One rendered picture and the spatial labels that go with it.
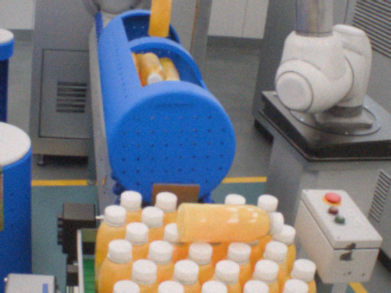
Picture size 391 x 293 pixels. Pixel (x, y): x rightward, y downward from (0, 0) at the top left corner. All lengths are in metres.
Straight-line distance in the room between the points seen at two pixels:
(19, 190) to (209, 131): 0.46
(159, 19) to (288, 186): 0.68
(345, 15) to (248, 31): 3.53
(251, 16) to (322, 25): 5.39
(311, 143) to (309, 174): 0.13
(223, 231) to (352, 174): 0.84
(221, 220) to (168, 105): 0.38
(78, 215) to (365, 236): 0.57
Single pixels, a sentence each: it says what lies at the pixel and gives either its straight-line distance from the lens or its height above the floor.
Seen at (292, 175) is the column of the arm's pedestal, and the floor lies 0.90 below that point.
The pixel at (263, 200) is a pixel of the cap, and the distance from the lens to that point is 1.25.
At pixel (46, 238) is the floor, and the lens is 3.06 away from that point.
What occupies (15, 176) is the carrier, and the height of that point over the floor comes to 0.99.
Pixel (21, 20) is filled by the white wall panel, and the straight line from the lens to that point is 6.44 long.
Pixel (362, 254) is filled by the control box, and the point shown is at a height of 1.07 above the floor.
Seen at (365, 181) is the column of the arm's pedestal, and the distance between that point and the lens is 1.87.
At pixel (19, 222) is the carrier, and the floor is 0.86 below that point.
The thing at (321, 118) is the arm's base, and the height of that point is 1.08.
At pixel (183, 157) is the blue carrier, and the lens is 1.39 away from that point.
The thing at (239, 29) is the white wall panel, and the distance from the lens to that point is 6.94.
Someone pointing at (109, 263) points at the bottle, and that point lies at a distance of 1.05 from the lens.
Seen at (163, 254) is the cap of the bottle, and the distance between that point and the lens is 1.04.
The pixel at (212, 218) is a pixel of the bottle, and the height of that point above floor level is 1.13.
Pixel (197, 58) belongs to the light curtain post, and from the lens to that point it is 2.79.
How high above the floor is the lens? 1.64
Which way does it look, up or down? 23 degrees down
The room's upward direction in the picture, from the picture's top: 8 degrees clockwise
